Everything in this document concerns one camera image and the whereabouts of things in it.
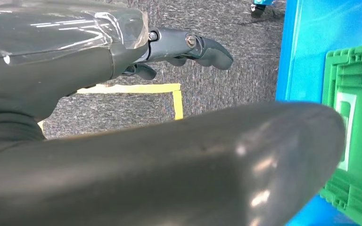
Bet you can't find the yellow floor tape strip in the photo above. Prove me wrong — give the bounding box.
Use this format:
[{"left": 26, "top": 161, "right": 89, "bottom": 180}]
[
  {"left": 172, "top": 90, "right": 184, "bottom": 121},
  {"left": 76, "top": 82, "right": 181, "bottom": 95}
]

